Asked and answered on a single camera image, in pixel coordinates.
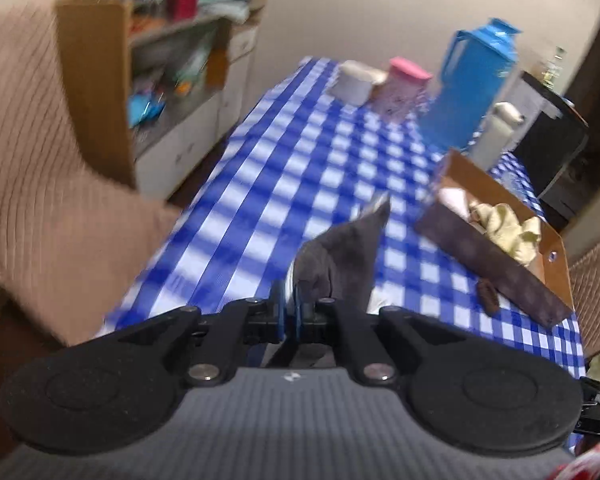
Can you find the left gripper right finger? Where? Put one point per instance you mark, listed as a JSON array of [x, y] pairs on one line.
[[349, 333]]

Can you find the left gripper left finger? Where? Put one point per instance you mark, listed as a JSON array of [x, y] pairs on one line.
[[240, 325]]

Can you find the dark grey cloth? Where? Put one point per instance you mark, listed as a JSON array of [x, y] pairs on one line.
[[339, 264]]

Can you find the white paper towel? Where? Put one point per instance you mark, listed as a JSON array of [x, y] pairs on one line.
[[455, 199]]

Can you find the cream yellow towel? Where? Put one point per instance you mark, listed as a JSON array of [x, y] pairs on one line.
[[499, 223]]

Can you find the quilted brown chair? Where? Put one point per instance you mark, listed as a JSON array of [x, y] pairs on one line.
[[585, 281]]

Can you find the blue checkered tablecloth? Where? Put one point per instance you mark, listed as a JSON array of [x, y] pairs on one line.
[[297, 164]]

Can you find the brown cardboard box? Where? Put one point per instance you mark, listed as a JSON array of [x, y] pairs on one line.
[[542, 289]]

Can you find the striped pink chair cushion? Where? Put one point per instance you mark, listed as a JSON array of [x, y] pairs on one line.
[[71, 241]]

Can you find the pink lidded cartoon cup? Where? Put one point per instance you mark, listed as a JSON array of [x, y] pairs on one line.
[[397, 96]]

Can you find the white ceramic cup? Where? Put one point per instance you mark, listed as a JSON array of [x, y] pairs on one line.
[[355, 82]]

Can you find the wooden shelf cabinet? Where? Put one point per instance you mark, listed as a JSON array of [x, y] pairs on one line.
[[150, 99]]

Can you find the white insulated bottle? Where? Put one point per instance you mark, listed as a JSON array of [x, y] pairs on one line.
[[498, 129]]

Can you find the black white water dispenser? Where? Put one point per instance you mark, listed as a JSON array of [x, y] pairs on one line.
[[552, 135]]

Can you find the blue thermos flask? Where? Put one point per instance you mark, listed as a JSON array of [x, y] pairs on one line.
[[474, 69]]

